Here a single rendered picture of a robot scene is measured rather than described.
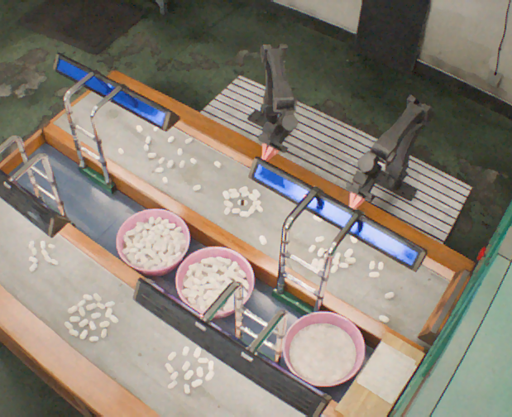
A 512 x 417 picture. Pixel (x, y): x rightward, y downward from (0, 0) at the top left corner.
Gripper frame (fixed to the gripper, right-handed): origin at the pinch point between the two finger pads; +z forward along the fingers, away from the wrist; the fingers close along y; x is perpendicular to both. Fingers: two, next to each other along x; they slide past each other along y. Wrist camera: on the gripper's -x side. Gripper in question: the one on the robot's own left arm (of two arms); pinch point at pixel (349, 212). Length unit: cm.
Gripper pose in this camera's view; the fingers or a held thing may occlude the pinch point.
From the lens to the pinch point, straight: 218.2
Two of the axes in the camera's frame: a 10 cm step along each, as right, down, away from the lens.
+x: 3.6, 0.6, 9.3
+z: -4.6, 8.8, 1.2
